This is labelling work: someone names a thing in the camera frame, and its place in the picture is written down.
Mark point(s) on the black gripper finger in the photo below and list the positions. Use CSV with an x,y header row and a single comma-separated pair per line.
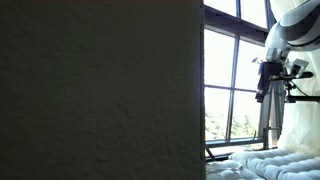
x,y
261,96

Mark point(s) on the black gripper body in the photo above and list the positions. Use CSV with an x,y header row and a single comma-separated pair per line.
x,y
270,70

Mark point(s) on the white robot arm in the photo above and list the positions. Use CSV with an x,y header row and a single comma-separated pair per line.
x,y
293,26

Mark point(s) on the white sheer curtain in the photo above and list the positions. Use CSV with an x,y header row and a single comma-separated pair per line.
x,y
300,126

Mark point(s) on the white tufted seat cushion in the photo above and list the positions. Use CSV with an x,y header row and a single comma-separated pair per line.
x,y
286,163
223,173

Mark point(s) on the grey camera tripod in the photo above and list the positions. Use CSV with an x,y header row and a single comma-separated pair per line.
x,y
271,113

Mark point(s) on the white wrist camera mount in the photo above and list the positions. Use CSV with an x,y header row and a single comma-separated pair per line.
x,y
298,68

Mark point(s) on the dark window frame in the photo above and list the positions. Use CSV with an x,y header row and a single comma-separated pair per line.
x,y
233,26

